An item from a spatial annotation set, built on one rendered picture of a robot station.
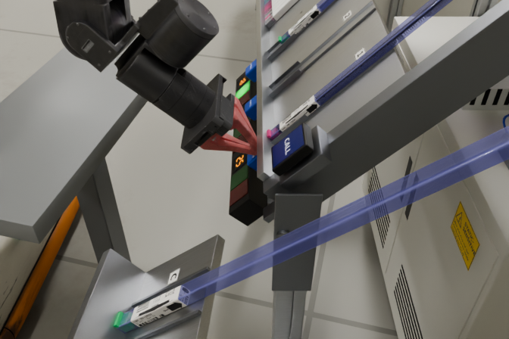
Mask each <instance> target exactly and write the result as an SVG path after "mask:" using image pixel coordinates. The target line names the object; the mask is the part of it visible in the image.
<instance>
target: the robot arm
mask: <svg viewBox="0 0 509 339"><path fill-rule="evenodd" d="M53 5H54V9H55V16H56V21H57V25H58V32H59V36H60V39H61V41H62V43H63V45H64V47H65V48H66V49H67V50H68V51H69V52H70V53H71V54H72V55H74V56H75V57H77V58H79V59H82V60H85V61H88V62H89V63H90V64H91V65H92V66H93V67H94V68H95V69H97V70H98V71H99V72H100V73H101V72H102V71H103V70H104V69H105V68H106V67H107V66H108V65H109V64H110V63H111V62H112V61H113V60H114V59H115V58H116V57H117V56H118V55H119V54H120V53H121V52H122V51H123V50H124V49H125V48H126V47H127V46H128V45H129V44H130V43H131V42H132V41H133V40H134V39H135V40H134V41H133V42H132V43H131V44H130V46H129V47H128V48H127V49H126V51H125V52H124V53H123V54H122V55H121V56H120V57H119V58H118V59H117V61H116V62H115V63H114V65H115V66H116V67H117V74H116V79H117V80H118V81H120V82H121V83H123V84H124V85H125V86H127V87H128V88H130V89H132V90H133V91H134V92H135V93H137V94H138V95H140V96H142V97H143V98H144V99H145V100H147V101H149V102H150V103H152V104H153V105H154V106H155V107H157V108H159V109H160V110H162V111H163V112H165V113H166V114H167V115H169V116H170V117H172V118H174V119H175V120H176V121H177V122H179V123H181V124H182V125H183V126H184V130H183V138H182V143H181V147H180V148H181V149H183V150H184V151H185V152H187V153H188V154H191V153H192V152H193V151H194V150H195V149H197V148H198V146H199V147H200V148H202V149H204V150H214V151H235V152H239V153H243V154H250V155H254V156H255V155H257V136H256V135H255V132H254V130H253V128H252V127H251V124H250V122H249V121H248V118H247V116H246V114H245V111H244V110H243V108H242V105H241V104H240V101H239V99H238V98H237V97H236V96H234V95H233V94H231V93H230V94H228V95H227V96H226V97H224V96H223V84H224V83H225V82H226V81H227V79H226V78H224V77H223V76H221V75H220V74H219V73H218V74H217V75H216V76H215V77H214V78H213V79H212V80H211V81H210V82H209V83H208V84H207V85H205V84H204V83H203V82H202V81H200V80H199V79H197V78H196V77H195V76H193V75H192V74H191V73H190V72H189V71H187V70H186V69H184V67H186V66H187V65H188V64H189V63H190V62H191V60H192V59H193V58H194V57H195V56H196V55H197V54H198V53H199V52H200V51H201V50H202V49H203V48H204V47H205V46H206V45H207V44H208V43H209V42H210V41H211V40H212V39H213V38H214V37H215V36H216V35H217V34H218V33H219V26H218V23H217V21H216V19H215V18H214V16H213V14H212V13H211V12H210V11H209V10H208V9H207V8H206V7H205V6H204V5H203V4H202V3H201V2H200V1H198V0H158V1H157V2H156V3H155V4H154V5H153V6H152V7H151V8H150V9H148V10H147V12H146V13H145V14H144V15H143V16H142V17H139V19H138V20H137V21H136V20H134V19H133V16H132V15H131V11H130V0H54V1H53ZM138 34H139V35H138ZM137 35H138V36H137ZM136 36H137V37H136ZM232 129H237V130H238V131H239V132H240V133H241V134H242V135H243V136H244V137H245V139H246V140H247V141H248V143H246V142H244V141H241V140H239V139H237V138H235V137H233V136H231V135H229V134H228V133H227V132H228V131H229V130H232Z"/></svg>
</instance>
